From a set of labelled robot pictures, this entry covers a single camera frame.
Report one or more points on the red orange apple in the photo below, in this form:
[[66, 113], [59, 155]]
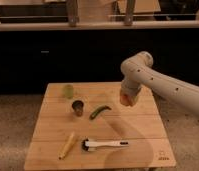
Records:
[[126, 100]]

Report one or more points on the white black dish brush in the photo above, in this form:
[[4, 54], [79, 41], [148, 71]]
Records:
[[91, 145]]

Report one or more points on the dark metal cup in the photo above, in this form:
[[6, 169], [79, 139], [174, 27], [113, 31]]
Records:
[[78, 107]]

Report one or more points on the yellow corn cob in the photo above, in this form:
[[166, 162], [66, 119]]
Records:
[[67, 146]]

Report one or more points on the left metal post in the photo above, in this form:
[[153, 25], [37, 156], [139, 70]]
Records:
[[72, 11]]

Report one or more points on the wooden shelf rail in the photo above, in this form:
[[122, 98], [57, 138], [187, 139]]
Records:
[[99, 26]]

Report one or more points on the metal post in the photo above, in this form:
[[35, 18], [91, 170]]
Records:
[[72, 11], [130, 5]]

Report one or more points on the green plastic cup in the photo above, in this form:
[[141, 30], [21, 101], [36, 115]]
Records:
[[68, 91]]

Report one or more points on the right metal post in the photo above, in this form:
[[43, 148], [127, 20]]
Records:
[[130, 5]]

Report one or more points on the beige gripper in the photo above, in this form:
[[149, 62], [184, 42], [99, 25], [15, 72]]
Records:
[[134, 97]]

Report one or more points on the green chili pepper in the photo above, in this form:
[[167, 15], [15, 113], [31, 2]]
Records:
[[97, 111]]

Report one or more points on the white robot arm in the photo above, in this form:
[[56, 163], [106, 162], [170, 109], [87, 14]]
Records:
[[137, 71]]

